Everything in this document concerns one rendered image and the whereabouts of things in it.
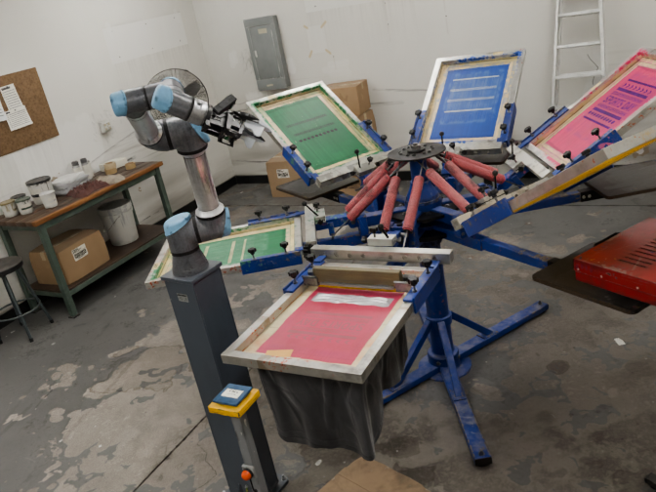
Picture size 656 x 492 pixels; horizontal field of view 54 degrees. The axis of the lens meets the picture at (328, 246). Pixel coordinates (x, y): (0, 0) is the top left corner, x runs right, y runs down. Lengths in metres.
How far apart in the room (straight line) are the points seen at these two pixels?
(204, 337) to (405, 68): 4.63
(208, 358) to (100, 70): 4.48
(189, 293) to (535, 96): 4.59
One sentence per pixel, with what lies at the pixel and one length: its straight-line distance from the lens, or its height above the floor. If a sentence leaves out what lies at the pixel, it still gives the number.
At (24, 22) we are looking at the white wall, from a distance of 6.40.
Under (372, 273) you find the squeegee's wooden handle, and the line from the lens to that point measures 2.67.
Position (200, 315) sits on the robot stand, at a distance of 2.69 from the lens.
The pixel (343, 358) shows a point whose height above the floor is 0.96.
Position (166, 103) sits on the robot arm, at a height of 1.95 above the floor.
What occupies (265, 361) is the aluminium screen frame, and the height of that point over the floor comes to 0.99.
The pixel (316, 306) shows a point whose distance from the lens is 2.70.
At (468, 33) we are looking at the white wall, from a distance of 6.58.
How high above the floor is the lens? 2.20
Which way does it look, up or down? 22 degrees down
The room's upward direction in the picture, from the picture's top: 11 degrees counter-clockwise
